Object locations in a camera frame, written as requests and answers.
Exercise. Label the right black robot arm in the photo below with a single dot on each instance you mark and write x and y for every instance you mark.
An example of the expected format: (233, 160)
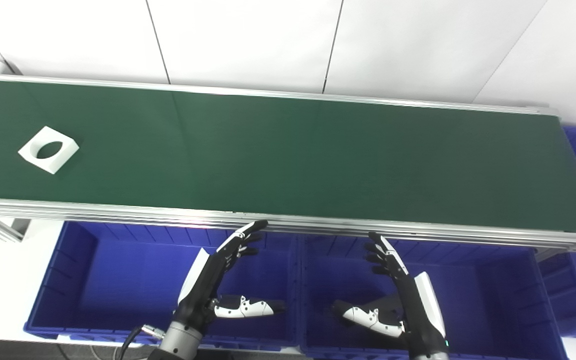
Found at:
(428, 356)

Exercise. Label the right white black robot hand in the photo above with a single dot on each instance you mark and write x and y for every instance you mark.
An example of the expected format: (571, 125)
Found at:
(418, 310)

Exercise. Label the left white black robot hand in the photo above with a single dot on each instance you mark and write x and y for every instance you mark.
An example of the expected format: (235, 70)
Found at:
(203, 285)

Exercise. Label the green conveyor belt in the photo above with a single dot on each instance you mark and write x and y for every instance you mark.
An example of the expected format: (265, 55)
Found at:
(318, 160)
(118, 212)

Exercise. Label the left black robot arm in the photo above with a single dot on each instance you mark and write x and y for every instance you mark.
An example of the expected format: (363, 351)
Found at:
(180, 342)

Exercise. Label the white square part round hole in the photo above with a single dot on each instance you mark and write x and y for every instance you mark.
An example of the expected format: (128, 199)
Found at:
(48, 134)

